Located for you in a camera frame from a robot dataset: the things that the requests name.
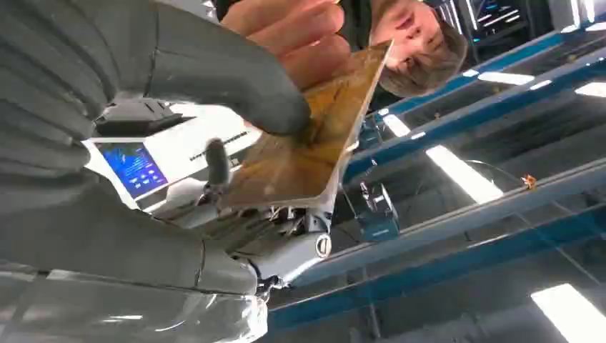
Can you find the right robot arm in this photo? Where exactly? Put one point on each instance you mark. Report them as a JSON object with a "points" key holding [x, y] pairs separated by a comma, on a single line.
{"points": [[47, 71]]}

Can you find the blue ceiling-mounted box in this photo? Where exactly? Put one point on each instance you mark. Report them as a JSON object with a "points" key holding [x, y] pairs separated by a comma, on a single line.
{"points": [[378, 213]]}

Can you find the person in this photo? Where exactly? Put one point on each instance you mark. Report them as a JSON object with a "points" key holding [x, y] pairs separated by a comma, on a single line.
{"points": [[416, 38]]}

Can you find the clear plastic wrap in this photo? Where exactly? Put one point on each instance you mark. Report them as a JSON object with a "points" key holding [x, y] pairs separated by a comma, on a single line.
{"points": [[142, 312]]}

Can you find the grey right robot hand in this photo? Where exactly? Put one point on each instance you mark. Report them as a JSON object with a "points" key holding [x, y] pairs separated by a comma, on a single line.
{"points": [[118, 236]]}

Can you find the person's right hand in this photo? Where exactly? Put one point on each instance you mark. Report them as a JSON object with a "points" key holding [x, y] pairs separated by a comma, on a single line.
{"points": [[293, 33]]}

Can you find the white machine with blue screen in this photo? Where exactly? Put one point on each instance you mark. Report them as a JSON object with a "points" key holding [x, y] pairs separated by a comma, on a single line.
{"points": [[189, 146]]}

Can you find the ceiling light panel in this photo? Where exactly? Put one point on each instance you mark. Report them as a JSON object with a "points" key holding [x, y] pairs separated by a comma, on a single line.
{"points": [[396, 125], [464, 173], [506, 78], [573, 315]]}

